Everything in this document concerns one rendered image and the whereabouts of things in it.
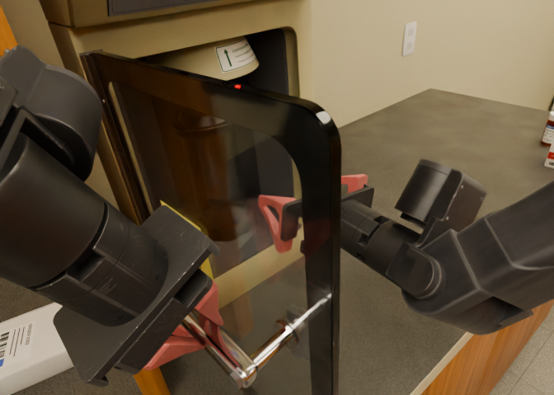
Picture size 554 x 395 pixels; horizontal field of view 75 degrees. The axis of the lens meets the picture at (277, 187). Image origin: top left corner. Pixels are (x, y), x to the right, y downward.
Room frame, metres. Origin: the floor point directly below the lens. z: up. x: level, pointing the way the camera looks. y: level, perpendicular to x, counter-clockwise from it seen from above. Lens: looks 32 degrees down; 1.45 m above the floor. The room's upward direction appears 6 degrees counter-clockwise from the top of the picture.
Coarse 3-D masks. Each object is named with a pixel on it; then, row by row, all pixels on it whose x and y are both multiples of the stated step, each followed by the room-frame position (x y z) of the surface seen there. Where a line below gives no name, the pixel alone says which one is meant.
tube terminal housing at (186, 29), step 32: (256, 0) 0.52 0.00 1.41; (288, 0) 0.55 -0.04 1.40; (64, 32) 0.40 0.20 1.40; (96, 32) 0.40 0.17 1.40; (128, 32) 0.42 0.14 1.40; (160, 32) 0.44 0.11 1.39; (192, 32) 0.46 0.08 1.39; (224, 32) 0.49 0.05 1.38; (256, 32) 0.52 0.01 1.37; (288, 32) 0.58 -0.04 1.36; (64, 64) 0.47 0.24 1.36; (288, 64) 0.58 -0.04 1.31
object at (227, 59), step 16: (192, 48) 0.50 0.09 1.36; (208, 48) 0.51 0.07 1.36; (224, 48) 0.52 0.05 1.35; (240, 48) 0.53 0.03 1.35; (160, 64) 0.51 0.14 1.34; (176, 64) 0.50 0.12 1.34; (192, 64) 0.49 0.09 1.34; (208, 64) 0.50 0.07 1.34; (224, 64) 0.50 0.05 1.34; (240, 64) 0.52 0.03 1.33; (256, 64) 0.55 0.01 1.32
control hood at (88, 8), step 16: (64, 0) 0.36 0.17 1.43; (80, 0) 0.35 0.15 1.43; (96, 0) 0.36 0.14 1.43; (224, 0) 0.45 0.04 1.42; (240, 0) 0.47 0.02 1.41; (64, 16) 0.38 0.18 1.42; (80, 16) 0.36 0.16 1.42; (96, 16) 0.37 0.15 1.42; (112, 16) 0.38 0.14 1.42; (128, 16) 0.39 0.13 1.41; (144, 16) 0.41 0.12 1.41
